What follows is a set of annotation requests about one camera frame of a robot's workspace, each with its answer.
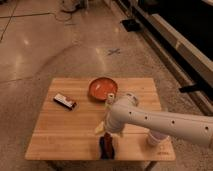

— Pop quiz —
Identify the orange round bowl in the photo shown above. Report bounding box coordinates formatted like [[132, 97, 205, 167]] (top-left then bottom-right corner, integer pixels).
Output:
[[88, 77, 118, 101]]

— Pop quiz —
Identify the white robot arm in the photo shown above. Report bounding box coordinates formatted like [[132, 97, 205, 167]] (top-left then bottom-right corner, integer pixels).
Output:
[[103, 93, 213, 150]]

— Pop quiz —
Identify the dark red-black gripper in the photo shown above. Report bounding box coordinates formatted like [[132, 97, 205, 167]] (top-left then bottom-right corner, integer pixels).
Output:
[[99, 133, 115, 159]]

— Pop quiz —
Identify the snack bar wrapper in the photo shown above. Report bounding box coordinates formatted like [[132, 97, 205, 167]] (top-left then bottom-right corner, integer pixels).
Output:
[[53, 93, 77, 110]]

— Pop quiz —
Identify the white paper cup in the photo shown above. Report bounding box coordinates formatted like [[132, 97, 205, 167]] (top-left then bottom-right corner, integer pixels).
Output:
[[147, 130, 167, 146]]

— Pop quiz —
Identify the small clear bottle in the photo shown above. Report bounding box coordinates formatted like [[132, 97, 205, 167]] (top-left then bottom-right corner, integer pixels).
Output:
[[105, 93, 115, 108]]

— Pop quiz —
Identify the wooden table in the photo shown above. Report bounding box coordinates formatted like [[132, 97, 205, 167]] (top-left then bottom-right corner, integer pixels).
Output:
[[25, 78, 175, 161]]

